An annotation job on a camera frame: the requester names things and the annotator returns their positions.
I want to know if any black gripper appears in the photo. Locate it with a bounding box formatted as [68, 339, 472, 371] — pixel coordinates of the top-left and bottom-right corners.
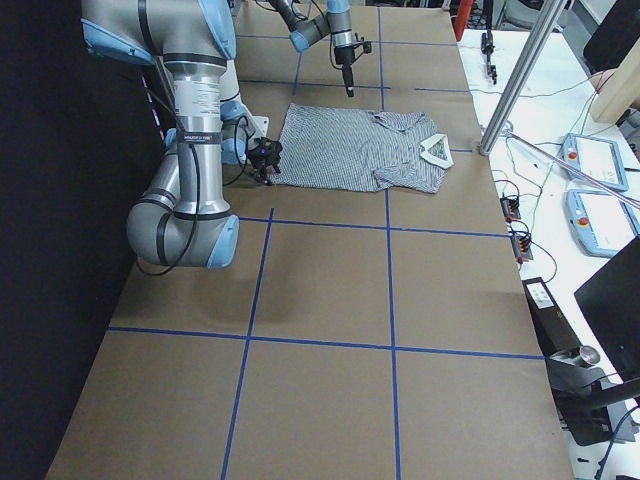
[247, 139, 282, 186]
[330, 30, 372, 97]

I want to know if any navy white striped polo shirt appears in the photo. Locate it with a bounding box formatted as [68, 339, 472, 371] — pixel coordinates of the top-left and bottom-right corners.
[271, 103, 454, 194]

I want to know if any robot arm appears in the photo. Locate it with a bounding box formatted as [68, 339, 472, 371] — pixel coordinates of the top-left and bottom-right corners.
[268, 0, 372, 98]
[81, 1, 239, 269]

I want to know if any metal rod with hook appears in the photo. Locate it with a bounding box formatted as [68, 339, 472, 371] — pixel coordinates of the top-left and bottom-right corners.
[499, 126, 640, 209]

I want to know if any small electronics board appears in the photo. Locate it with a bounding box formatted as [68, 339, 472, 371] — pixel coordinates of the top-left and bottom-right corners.
[510, 231, 533, 264]
[500, 196, 521, 223]

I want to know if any upper blue teach pendant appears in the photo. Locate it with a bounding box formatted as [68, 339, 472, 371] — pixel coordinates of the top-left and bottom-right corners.
[561, 133, 629, 192]

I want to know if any blue teach pendant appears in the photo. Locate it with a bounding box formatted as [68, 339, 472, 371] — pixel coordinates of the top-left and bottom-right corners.
[565, 189, 639, 258]
[561, 133, 629, 192]

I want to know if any lower blue teach pendant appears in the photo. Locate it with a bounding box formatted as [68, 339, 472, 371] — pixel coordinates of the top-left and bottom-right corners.
[565, 189, 639, 258]

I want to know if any black box with label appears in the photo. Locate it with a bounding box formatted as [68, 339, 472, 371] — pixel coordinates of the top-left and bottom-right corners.
[522, 277, 580, 357]

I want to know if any black monitor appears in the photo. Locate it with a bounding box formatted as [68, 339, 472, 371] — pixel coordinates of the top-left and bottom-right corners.
[574, 238, 639, 380]

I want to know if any metal cup on stand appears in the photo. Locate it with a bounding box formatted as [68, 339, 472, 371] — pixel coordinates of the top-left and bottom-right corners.
[545, 346, 605, 393]

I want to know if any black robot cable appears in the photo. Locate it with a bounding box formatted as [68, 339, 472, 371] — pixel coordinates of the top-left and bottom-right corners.
[134, 74, 251, 277]

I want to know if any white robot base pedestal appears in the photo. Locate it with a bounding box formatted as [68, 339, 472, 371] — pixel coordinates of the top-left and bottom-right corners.
[235, 1, 289, 139]

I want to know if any black camera tripod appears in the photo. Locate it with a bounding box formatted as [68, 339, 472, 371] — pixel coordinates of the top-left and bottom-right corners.
[481, 0, 498, 85]

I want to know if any aluminium frame post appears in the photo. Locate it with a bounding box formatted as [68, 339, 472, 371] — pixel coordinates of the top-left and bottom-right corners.
[479, 0, 566, 156]

